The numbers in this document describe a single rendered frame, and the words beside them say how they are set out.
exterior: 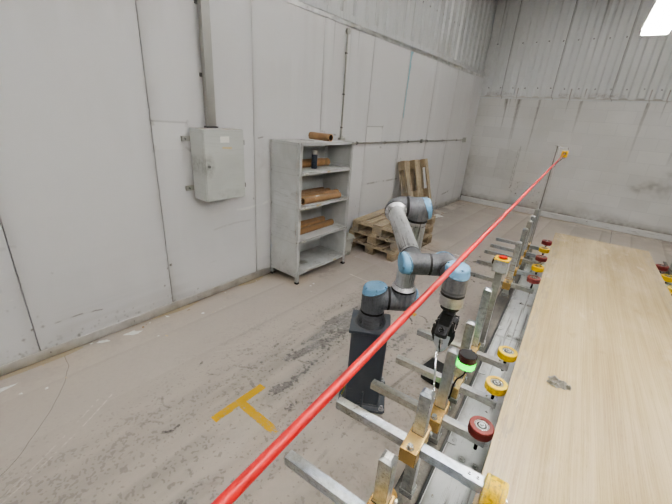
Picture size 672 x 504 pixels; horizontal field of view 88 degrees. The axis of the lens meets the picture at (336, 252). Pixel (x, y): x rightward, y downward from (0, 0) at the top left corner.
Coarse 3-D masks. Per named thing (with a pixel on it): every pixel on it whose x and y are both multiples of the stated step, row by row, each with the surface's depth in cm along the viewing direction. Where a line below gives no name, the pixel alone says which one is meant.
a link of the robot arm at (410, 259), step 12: (396, 204) 179; (396, 216) 169; (396, 228) 161; (408, 228) 158; (396, 240) 156; (408, 240) 148; (408, 252) 139; (420, 252) 142; (408, 264) 136; (420, 264) 136; (432, 264) 136
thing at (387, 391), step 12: (372, 384) 137; (384, 384) 136; (396, 396) 131; (408, 396) 131; (408, 408) 130; (444, 420) 122; (456, 420) 122; (456, 432) 120; (468, 432) 118; (480, 444) 116
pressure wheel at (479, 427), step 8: (472, 416) 119; (480, 416) 119; (472, 424) 115; (480, 424) 115; (488, 424) 116; (472, 432) 114; (480, 432) 113; (488, 432) 113; (480, 440) 113; (488, 440) 113
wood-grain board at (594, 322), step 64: (576, 256) 278; (640, 256) 289; (576, 320) 184; (640, 320) 189; (512, 384) 135; (576, 384) 138; (640, 384) 140; (512, 448) 108; (576, 448) 110; (640, 448) 112
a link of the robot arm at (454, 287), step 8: (448, 264) 128; (464, 264) 129; (440, 272) 134; (456, 272) 125; (464, 272) 124; (448, 280) 127; (456, 280) 125; (464, 280) 125; (448, 288) 128; (456, 288) 126; (464, 288) 127; (448, 296) 129; (456, 296) 128; (464, 296) 130
